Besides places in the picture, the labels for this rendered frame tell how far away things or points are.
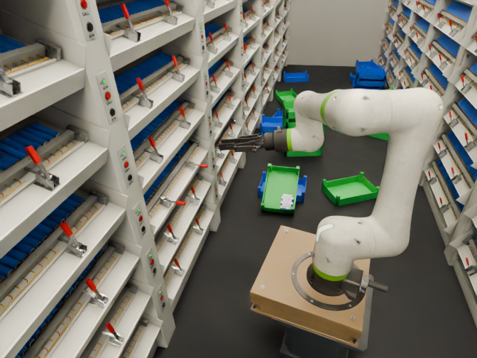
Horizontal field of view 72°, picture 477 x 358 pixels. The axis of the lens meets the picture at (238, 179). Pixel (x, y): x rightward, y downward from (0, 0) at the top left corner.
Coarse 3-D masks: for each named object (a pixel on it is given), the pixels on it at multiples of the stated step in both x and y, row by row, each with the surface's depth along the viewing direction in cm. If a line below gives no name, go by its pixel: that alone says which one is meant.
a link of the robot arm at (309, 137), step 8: (296, 128) 128; (304, 128) 125; (312, 128) 124; (320, 128) 125; (288, 136) 128; (296, 136) 127; (304, 136) 125; (312, 136) 124; (320, 136) 125; (288, 144) 129; (296, 144) 128; (304, 144) 126; (312, 144) 125; (320, 144) 127
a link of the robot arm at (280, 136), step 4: (276, 132) 130; (280, 132) 130; (284, 132) 129; (276, 136) 129; (280, 136) 129; (284, 136) 128; (276, 140) 129; (280, 140) 129; (284, 140) 128; (276, 144) 130; (280, 144) 129; (284, 144) 129; (276, 148) 131; (280, 148) 131; (284, 148) 130
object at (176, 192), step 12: (204, 144) 158; (180, 156) 148; (192, 156) 151; (204, 156) 156; (180, 180) 136; (156, 192) 126; (180, 192) 131; (156, 216) 118; (168, 216) 125; (156, 228) 114
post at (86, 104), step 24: (0, 0) 66; (24, 0) 65; (48, 0) 64; (72, 0) 65; (0, 24) 70; (48, 24) 67; (72, 24) 66; (96, 24) 72; (96, 48) 73; (96, 72) 74; (72, 96) 75; (96, 96) 75; (96, 120) 78; (120, 120) 85; (120, 144) 86; (120, 168) 87; (120, 192) 89; (144, 216) 103; (144, 240) 105; (144, 264) 107; (144, 312) 122; (168, 312) 131; (168, 336) 134
